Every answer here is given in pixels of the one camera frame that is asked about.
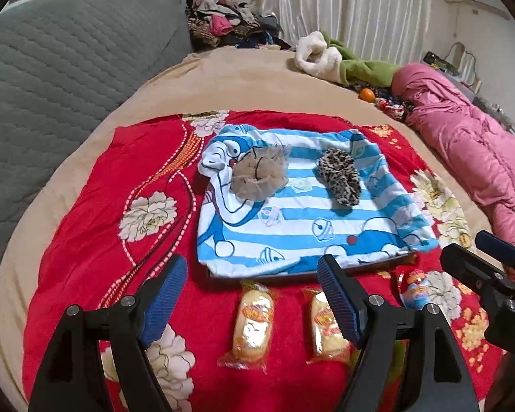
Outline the blue striped cartoon towel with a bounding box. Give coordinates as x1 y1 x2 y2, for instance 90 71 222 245
196 125 438 278

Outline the dark rectangular tray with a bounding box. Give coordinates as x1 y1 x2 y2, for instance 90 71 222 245
205 251 420 284

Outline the beige bed sheet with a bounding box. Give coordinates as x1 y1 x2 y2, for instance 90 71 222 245
0 47 489 411

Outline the white striped curtain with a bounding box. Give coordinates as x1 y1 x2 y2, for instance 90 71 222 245
252 0 432 65

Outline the rice cracker packet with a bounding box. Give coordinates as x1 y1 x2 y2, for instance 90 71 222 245
302 288 352 365
217 280 278 372

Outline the leopard print scrunchie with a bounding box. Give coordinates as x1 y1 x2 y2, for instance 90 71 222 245
318 148 362 207

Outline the green white plush garment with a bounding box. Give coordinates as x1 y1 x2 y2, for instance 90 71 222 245
294 31 401 88

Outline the red blue egg toy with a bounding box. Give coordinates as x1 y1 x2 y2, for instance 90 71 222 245
397 269 432 311

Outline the vanity mirror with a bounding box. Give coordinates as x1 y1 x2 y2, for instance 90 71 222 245
445 42 482 94

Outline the grey quilted headboard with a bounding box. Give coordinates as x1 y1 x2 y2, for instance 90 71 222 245
0 0 191 264

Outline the beige mesh scrunchie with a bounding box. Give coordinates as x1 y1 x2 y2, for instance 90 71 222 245
230 146 288 202

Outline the pile of clothes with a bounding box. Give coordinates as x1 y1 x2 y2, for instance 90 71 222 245
186 0 292 51

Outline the pink quilted duvet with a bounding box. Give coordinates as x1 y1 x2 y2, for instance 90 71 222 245
391 63 515 244

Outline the orange fruit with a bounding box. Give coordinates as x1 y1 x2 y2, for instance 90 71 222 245
359 88 376 103

